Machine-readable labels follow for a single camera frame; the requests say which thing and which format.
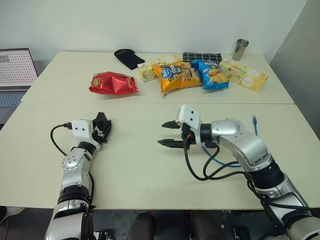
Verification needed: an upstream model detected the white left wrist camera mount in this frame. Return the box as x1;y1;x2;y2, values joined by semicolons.
71;119;93;137

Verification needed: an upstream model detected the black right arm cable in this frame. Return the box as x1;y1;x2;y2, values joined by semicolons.
181;124;247;181

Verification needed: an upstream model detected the black fabric pouch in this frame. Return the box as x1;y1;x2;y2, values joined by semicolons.
113;48;146;71

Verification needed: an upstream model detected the red snack bag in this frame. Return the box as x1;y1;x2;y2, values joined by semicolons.
88;71;140;96

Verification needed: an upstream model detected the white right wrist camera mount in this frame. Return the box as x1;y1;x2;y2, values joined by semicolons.
175;104;203;146

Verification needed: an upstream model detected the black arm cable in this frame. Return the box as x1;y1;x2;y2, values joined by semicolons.
181;124;247;181
50;122;74;157

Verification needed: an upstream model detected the orange snack bag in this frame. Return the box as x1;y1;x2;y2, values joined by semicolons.
152;62;202;94

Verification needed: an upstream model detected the yellow tissue box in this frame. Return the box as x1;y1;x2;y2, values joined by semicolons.
219;59;269;94
136;54;184;84

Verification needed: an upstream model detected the grey laptop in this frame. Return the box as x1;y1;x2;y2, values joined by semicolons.
0;47;39;126

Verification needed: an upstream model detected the steel cup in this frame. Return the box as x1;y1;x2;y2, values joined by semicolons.
231;38;250;62

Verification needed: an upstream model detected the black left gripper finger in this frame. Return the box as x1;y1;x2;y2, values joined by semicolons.
99;119;112;145
95;112;109;127

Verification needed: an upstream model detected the blue snack bag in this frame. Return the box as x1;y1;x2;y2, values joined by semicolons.
190;58;230;91

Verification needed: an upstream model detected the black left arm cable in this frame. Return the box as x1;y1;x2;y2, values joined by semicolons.
50;122;74;157

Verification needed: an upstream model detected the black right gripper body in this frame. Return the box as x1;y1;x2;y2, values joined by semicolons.
179;122;199;151

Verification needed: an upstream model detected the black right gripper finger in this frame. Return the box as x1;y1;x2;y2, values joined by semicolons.
157;138;185;150
161;120;181;130

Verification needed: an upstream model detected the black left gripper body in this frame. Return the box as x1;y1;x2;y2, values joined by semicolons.
90;119;106;152

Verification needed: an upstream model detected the blue Ethernet cable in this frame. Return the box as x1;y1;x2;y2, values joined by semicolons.
200;115;259;169

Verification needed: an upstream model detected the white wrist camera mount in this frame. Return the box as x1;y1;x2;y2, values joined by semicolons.
71;119;93;137
175;104;203;146

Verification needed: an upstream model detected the grey partition panel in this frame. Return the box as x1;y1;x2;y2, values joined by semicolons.
268;0;320;142

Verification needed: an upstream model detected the black checkered cloth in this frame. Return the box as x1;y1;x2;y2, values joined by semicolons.
182;51;223;64

